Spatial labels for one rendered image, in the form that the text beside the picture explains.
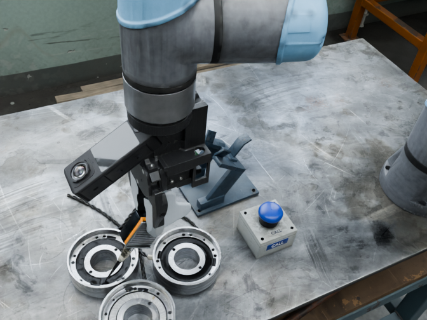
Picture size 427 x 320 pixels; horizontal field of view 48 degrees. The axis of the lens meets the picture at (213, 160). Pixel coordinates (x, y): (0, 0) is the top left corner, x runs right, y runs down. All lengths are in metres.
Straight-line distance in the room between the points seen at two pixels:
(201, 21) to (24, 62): 1.96
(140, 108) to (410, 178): 0.57
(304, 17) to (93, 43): 1.97
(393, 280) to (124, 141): 0.79
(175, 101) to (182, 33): 0.08
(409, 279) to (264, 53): 0.83
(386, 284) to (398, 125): 0.35
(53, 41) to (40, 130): 1.35
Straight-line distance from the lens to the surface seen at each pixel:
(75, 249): 0.77
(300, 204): 0.88
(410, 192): 0.93
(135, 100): 0.48
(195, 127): 0.54
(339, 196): 0.92
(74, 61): 2.41
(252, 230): 0.77
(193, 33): 0.43
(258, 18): 0.44
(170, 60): 0.44
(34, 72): 2.40
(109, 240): 0.77
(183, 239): 0.77
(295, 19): 0.45
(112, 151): 0.54
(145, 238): 0.67
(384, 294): 1.15
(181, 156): 0.55
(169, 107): 0.48
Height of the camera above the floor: 1.46
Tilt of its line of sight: 45 degrees down
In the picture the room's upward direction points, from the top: 7 degrees clockwise
